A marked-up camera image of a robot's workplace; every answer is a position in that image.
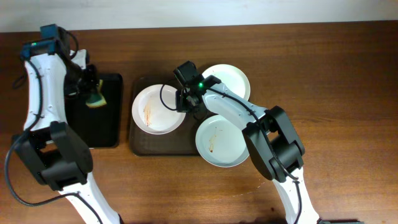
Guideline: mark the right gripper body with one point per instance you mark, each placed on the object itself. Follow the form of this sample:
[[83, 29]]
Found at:
[[183, 104]]

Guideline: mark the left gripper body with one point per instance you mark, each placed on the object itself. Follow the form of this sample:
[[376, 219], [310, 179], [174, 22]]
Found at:
[[74, 81]]

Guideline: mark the green yellow sponge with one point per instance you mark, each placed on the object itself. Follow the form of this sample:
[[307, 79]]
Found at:
[[95, 98]]

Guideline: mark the white plate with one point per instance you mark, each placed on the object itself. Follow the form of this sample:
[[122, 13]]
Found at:
[[150, 114], [220, 142], [232, 77]]

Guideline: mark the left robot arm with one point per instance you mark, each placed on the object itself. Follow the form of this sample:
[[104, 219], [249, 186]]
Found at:
[[52, 151]]

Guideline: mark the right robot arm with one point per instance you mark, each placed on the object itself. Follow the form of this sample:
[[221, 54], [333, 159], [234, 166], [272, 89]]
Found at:
[[273, 143]]

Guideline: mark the brown translucent tray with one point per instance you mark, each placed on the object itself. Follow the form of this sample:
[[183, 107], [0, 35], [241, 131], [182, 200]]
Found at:
[[179, 142]]

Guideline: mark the black plastic tray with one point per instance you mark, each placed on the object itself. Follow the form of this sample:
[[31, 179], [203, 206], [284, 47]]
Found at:
[[98, 127]]

